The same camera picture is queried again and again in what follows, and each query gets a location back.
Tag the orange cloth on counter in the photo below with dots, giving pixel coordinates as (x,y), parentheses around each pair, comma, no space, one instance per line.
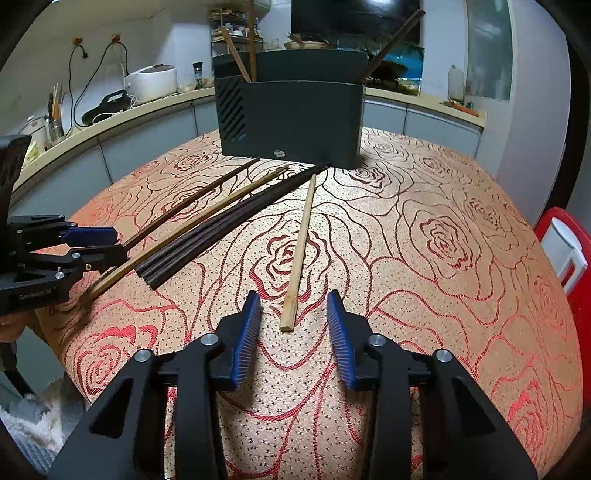
(462,108)

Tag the black chopstick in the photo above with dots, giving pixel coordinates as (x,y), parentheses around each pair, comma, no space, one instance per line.
(191,263)
(226,216)
(231,221)

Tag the metal spice rack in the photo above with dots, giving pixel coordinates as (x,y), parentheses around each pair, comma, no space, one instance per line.
(236,24)

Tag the small dark bottle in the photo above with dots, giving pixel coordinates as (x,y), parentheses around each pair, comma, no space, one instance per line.
(197,73)

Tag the brown wooden chopstick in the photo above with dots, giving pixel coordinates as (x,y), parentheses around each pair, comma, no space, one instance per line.
(234,53)

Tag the bronze cooking pot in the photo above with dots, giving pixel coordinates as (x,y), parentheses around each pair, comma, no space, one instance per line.
(296,43)

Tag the white rice cooker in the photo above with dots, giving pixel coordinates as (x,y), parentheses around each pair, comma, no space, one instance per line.
(151,83)

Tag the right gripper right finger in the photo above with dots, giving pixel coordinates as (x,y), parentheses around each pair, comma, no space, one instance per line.
(464,434)

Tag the person's left hand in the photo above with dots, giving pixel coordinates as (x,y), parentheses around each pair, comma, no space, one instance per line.
(13,325)

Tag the rose pattern tablecloth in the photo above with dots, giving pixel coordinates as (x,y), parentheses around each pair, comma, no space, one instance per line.
(423,243)

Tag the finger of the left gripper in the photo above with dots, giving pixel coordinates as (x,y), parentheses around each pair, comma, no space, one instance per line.
(99,258)
(89,236)

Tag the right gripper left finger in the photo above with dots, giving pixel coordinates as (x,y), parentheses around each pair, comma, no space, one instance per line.
(121,436)

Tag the pale bamboo chopstick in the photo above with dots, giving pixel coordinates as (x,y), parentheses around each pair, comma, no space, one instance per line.
(290,302)

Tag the white plastic bottle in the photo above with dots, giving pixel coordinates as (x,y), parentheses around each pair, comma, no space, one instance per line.
(456,84)

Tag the frosted glass window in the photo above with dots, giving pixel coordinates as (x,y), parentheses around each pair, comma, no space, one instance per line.
(490,49)

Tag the red plastic chair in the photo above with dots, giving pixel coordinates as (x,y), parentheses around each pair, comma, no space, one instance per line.
(579,299)

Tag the dark green utensil holder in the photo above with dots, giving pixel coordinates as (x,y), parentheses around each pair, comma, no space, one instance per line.
(305,106)

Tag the metal utensil cup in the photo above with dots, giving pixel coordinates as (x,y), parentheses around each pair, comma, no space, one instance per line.
(55,131)

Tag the tan wooden chopstick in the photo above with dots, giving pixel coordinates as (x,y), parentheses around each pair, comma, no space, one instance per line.
(252,40)

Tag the black countertop appliance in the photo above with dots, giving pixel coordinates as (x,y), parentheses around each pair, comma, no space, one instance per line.
(112,103)

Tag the black wok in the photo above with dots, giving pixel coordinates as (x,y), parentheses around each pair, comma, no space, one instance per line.
(389,71)

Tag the dark brown chopstick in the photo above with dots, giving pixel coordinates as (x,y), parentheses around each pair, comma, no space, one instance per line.
(153,225)

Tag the dark thin chopstick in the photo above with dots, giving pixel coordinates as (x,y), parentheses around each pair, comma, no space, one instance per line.
(398,37)

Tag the lower kitchen cabinets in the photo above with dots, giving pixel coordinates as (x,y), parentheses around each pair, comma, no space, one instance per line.
(67,176)

